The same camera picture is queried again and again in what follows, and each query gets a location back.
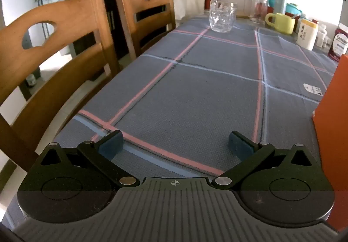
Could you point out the wooden chair oval hole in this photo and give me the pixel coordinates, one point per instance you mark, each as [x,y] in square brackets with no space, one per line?
[68,68]

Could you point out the yellow mug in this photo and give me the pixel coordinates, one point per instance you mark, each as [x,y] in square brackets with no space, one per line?
[284,24]

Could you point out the clear glass jar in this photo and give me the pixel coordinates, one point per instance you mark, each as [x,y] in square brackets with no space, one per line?
[258,8]

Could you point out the grey thermos flask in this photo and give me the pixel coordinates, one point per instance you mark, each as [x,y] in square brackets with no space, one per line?
[280,0]

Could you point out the white tote bag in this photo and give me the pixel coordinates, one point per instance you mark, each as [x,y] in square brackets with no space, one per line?
[190,0]

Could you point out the orange cardboard box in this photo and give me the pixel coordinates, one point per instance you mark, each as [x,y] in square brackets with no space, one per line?
[335,122]

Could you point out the wooden chair round hole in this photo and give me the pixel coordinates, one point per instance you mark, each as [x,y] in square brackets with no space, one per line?
[155,14]

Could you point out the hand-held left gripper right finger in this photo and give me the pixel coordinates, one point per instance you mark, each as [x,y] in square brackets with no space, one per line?
[240,147]

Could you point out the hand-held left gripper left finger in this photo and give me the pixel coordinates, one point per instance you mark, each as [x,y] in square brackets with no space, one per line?
[111,144]

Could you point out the dimpled glass mug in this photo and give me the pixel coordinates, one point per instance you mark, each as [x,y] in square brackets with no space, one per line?
[221,18]

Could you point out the white bottle yellow cap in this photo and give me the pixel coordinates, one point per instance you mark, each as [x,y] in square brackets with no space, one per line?
[306,35]

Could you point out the teal plastic container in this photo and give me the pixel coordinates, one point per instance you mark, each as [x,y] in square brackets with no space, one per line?
[292,8]

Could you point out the grey checked tablecloth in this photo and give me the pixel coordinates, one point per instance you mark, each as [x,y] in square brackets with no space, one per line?
[190,90]

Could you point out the dark red supplement bottle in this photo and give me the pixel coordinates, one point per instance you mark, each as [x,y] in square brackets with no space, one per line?
[338,43]

